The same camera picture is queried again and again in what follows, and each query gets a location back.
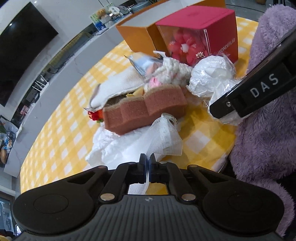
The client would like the red strawberry plush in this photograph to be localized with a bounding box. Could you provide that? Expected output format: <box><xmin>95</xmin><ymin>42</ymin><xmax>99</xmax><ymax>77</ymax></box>
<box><xmin>88</xmin><ymin>109</ymin><xmax>104</xmax><ymax>123</ymax></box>

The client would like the red Wonderlab box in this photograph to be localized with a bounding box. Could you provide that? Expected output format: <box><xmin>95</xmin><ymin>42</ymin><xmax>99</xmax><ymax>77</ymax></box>
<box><xmin>156</xmin><ymin>6</ymin><xmax>238</xmax><ymax>67</ymax></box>

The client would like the clear plastic bag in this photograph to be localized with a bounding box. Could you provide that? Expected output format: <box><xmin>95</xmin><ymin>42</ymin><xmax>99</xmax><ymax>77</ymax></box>
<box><xmin>186</xmin><ymin>54</ymin><xmax>247</xmax><ymax>127</ymax></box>

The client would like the black television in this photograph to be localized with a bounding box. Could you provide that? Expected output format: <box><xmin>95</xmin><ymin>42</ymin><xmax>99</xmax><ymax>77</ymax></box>
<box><xmin>0</xmin><ymin>3</ymin><xmax>58</xmax><ymax>106</ymax></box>

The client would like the white pink crochet item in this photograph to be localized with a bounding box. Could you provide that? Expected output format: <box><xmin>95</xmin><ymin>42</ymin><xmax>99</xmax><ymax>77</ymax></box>
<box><xmin>144</xmin><ymin>57</ymin><xmax>193</xmax><ymax>92</ymax></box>

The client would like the white tv console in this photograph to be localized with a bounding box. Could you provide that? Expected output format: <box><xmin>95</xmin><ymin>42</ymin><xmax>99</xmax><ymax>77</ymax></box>
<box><xmin>4</xmin><ymin>24</ymin><xmax>123</xmax><ymax>177</ymax></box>

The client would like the yellow checkered tablecloth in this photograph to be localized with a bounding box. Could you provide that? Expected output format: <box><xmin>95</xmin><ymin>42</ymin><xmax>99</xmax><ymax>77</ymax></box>
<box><xmin>19</xmin><ymin>16</ymin><xmax>260</xmax><ymax>194</ymax></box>

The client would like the white cloth towel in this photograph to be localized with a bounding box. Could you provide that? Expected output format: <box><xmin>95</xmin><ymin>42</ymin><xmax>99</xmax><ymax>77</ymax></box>
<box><xmin>85</xmin><ymin>67</ymin><xmax>145</xmax><ymax>112</ymax></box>

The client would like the white plastic bag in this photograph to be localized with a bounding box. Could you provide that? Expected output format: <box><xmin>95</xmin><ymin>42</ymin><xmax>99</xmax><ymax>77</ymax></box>
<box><xmin>85</xmin><ymin>113</ymin><xmax>184</xmax><ymax>194</ymax></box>

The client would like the purple fluffy blanket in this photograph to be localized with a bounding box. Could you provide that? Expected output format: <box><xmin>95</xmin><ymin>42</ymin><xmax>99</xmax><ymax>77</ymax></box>
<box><xmin>229</xmin><ymin>4</ymin><xmax>295</xmax><ymax>240</ymax></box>

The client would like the orange cardboard box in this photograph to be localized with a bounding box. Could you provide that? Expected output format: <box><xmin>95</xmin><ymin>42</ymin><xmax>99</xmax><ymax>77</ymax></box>
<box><xmin>116</xmin><ymin>0</ymin><xmax>226</xmax><ymax>56</ymax></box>

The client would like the silver foil pouch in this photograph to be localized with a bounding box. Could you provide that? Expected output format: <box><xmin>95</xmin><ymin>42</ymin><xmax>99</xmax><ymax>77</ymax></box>
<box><xmin>125</xmin><ymin>52</ymin><xmax>163</xmax><ymax>76</ymax></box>

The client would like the teddy bear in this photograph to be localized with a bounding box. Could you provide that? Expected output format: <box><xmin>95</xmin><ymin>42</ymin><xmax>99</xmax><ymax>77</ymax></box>
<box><xmin>96</xmin><ymin>8</ymin><xmax>106</xmax><ymax>19</ymax></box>

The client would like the pink brown sponge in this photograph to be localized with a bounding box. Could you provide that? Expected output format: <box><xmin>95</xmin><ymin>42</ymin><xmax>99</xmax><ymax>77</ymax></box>
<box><xmin>103</xmin><ymin>85</ymin><xmax>187</xmax><ymax>135</ymax></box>

